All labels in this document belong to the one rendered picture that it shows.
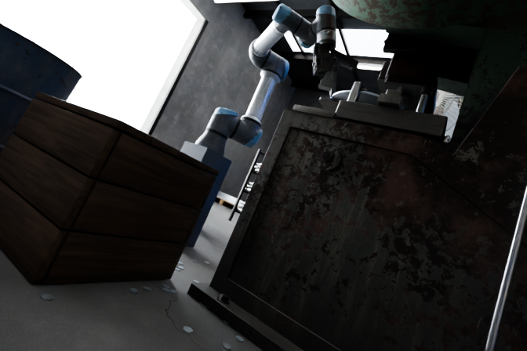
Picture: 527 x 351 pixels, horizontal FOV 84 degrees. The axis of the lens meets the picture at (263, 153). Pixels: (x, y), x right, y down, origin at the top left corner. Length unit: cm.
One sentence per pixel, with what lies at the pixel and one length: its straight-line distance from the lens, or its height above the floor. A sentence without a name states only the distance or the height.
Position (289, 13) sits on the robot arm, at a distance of 130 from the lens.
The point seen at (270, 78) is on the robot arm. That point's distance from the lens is 160.
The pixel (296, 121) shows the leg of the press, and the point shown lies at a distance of 93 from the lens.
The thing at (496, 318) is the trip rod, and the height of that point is 28.
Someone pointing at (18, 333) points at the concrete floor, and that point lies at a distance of 61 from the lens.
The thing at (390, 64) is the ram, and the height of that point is 95.
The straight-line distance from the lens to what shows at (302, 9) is 673.
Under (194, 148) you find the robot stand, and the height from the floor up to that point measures 43.
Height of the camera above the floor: 30
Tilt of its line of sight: 10 degrees up
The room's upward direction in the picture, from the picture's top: 23 degrees clockwise
